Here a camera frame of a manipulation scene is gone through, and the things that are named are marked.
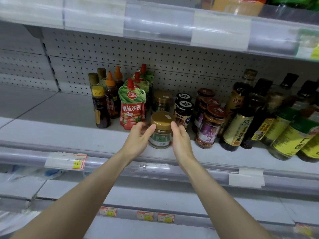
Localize yellow green price tag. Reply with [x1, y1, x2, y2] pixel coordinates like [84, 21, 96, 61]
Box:
[296, 30, 319, 61]

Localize small dark bottle yellow cap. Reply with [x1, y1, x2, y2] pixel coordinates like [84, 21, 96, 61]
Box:
[88, 67, 108, 88]
[91, 85, 112, 129]

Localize person's left hand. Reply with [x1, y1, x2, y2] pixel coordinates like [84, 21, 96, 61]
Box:
[121, 122, 157, 162]

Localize white pink yellow shelf tag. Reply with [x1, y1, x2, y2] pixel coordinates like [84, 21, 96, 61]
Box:
[45, 152, 88, 171]

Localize person's right hand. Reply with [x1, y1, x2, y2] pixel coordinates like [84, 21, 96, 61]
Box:
[170, 121, 195, 165]

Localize white plastic packets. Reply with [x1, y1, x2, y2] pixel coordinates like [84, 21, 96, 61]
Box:
[0, 210, 41, 236]

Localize person's right forearm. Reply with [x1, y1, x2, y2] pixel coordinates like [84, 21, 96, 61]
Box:
[178, 156, 272, 239]

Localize blue white plastic bags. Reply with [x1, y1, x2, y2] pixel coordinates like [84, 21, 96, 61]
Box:
[0, 166, 65, 185]

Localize white metal store shelving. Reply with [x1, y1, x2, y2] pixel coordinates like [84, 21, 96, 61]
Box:
[0, 0, 319, 239]

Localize glass jar tan lid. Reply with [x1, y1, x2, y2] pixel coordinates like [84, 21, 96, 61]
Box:
[152, 92, 172, 114]

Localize gold-lid glass jar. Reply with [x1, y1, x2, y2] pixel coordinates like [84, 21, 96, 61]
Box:
[149, 111, 173, 149]

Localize dark-lidded glass jar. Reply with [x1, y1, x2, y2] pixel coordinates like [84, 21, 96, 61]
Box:
[175, 92, 192, 104]

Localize brown jar dark lid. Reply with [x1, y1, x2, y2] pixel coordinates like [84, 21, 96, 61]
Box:
[197, 87, 216, 100]

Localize yellow-capped green label bottle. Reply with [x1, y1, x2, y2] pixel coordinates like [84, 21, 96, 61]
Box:
[269, 0, 319, 9]

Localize orange oyster sauce squeeze bottle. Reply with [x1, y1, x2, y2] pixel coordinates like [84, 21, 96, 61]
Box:
[202, 0, 268, 17]

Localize person's left forearm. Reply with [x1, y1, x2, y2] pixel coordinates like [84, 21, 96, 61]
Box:
[10, 152, 138, 239]

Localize red tomato sauce pouch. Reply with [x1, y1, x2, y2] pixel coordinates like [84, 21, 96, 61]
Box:
[106, 63, 155, 130]

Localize black-lid sauce jar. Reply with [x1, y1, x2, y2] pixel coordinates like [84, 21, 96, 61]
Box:
[173, 99, 194, 131]

